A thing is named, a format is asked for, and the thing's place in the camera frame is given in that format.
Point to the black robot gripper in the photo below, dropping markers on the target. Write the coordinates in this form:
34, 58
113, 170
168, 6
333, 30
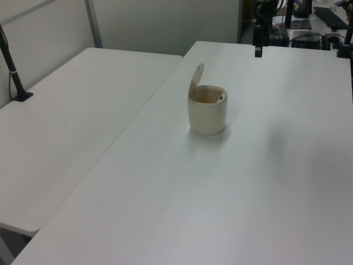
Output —
266, 8

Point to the beige flip-lid trash bin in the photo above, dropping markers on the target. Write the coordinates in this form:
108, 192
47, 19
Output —
207, 118

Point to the black monitor stand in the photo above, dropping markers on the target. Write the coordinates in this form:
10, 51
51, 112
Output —
295, 23

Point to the black electronics box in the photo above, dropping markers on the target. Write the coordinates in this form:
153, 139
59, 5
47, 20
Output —
306, 40

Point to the black keyboard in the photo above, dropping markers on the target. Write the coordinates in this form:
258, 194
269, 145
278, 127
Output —
330, 17

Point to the black pole stand with joint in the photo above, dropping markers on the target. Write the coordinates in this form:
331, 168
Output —
346, 45

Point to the black camera pole with clamp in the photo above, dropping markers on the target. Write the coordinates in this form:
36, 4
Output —
13, 74

